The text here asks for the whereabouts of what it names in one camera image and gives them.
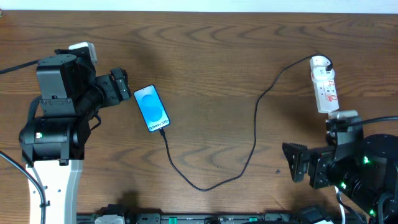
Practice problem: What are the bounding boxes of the black USB charging cable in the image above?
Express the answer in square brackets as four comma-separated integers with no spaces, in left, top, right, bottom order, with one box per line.
[159,53,334,192]

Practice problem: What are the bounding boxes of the white USB charger adapter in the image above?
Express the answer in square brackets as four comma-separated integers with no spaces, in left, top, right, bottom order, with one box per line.
[310,55,335,83]

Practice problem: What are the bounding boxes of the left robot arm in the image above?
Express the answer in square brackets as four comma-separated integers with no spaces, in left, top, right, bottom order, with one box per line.
[19,42,131,223]

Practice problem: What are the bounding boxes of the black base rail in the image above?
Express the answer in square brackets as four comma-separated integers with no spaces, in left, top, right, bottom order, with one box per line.
[76,204,359,224]

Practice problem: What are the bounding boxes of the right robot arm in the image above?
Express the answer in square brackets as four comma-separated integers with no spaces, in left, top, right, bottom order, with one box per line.
[282,116,397,223]

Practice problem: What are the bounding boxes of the white power strip cord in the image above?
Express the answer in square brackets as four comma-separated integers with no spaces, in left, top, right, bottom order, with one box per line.
[334,185,346,224]

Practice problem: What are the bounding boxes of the white power strip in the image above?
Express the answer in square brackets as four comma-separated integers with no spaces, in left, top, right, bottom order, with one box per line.
[313,79,339,114]

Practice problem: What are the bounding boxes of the blue Galaxy smartphone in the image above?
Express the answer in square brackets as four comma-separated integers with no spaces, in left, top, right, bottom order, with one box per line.
[134,85,170,133]

